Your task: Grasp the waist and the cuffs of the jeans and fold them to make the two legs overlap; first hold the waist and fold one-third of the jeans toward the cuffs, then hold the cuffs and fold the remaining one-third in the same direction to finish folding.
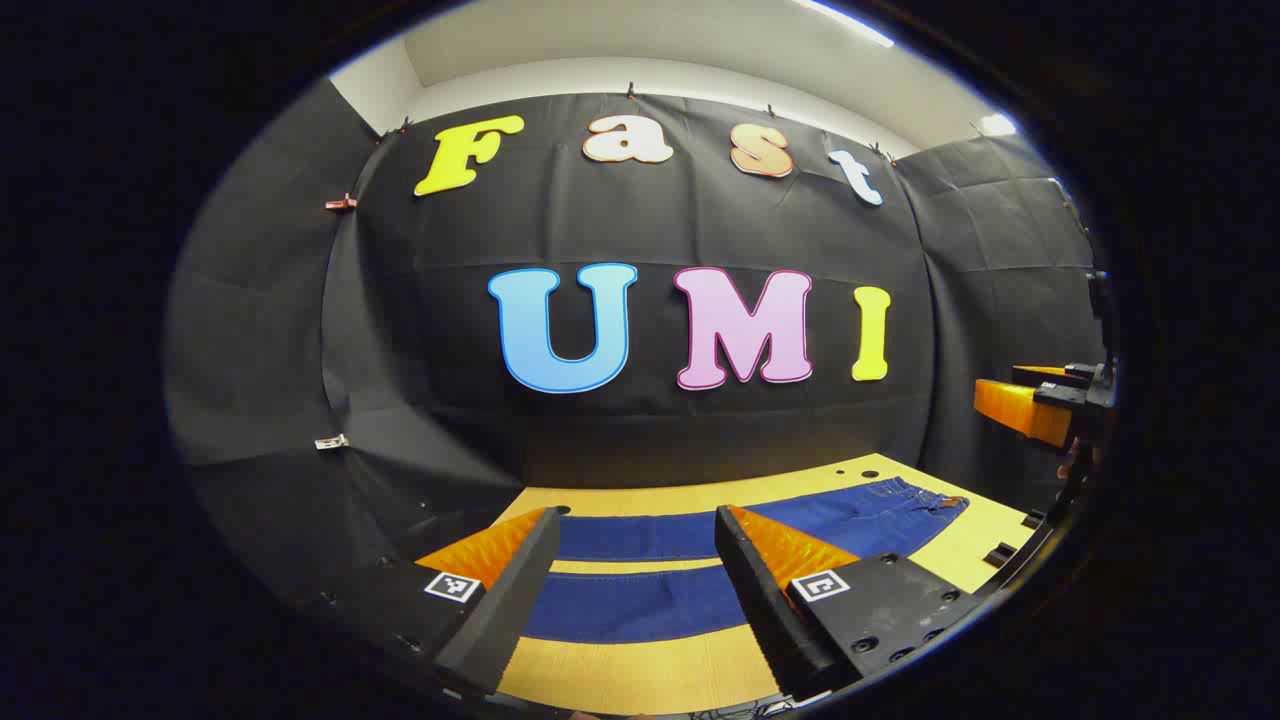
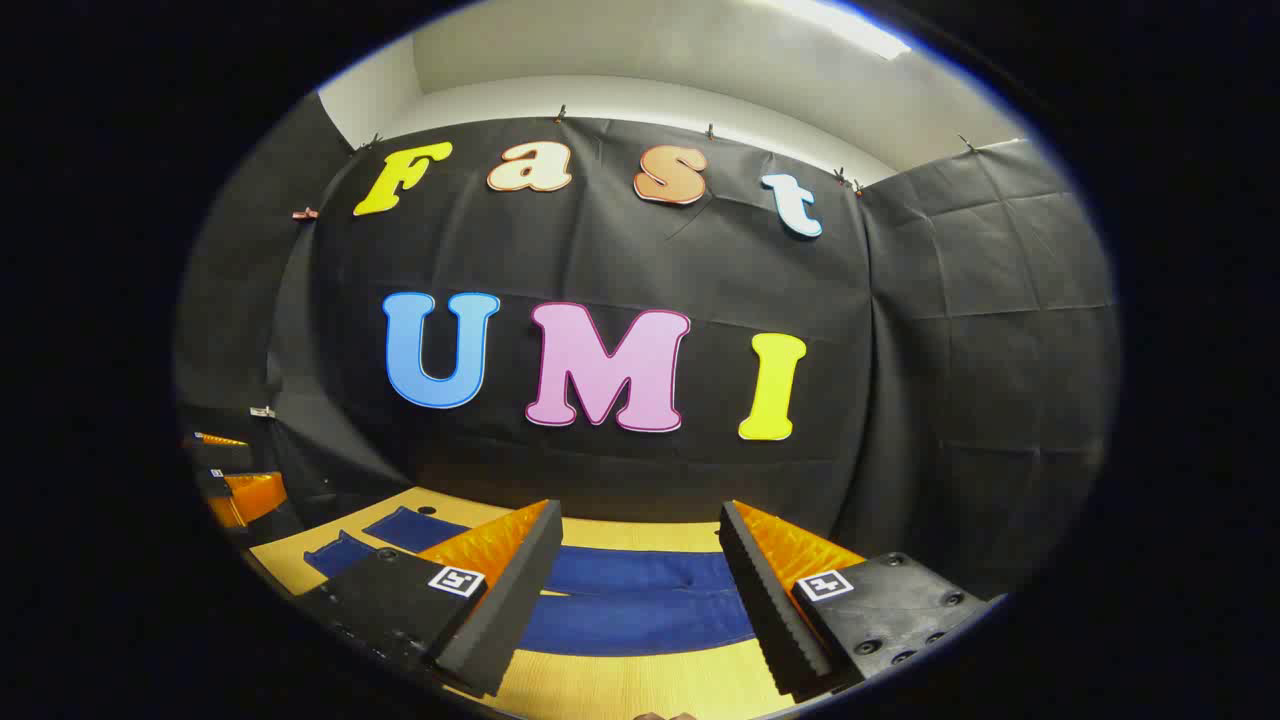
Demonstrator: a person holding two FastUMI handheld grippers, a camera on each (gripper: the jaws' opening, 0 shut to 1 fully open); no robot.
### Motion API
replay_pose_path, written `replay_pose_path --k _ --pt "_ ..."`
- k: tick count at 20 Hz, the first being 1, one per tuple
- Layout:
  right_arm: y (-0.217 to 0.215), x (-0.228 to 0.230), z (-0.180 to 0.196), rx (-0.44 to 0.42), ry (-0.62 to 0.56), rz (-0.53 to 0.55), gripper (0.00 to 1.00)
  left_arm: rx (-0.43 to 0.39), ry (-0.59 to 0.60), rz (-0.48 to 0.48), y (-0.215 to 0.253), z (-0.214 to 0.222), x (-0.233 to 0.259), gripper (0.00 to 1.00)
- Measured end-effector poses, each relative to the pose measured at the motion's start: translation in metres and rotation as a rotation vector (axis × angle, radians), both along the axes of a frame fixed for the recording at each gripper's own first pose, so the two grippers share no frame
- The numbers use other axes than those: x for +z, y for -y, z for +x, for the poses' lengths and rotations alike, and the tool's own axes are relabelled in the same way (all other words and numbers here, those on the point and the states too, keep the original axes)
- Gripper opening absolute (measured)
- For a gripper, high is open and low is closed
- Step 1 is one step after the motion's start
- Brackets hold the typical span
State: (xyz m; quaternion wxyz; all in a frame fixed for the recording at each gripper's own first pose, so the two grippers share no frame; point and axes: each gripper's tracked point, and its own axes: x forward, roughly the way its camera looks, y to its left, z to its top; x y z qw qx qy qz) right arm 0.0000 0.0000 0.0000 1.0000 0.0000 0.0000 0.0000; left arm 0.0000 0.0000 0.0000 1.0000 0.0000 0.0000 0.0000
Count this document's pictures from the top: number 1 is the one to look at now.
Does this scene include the black backdrop cloth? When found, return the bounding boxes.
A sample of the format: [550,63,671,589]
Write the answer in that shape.
[165,80,1111,621]

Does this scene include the blue denim jeans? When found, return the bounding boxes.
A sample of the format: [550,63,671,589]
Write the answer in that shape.
[523,477,969,644]

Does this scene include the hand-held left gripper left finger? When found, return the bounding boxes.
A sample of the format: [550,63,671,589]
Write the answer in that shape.
[325,505,566,696]

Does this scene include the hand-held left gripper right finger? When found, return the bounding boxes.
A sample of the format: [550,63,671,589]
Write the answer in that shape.
[713,504,989,703]

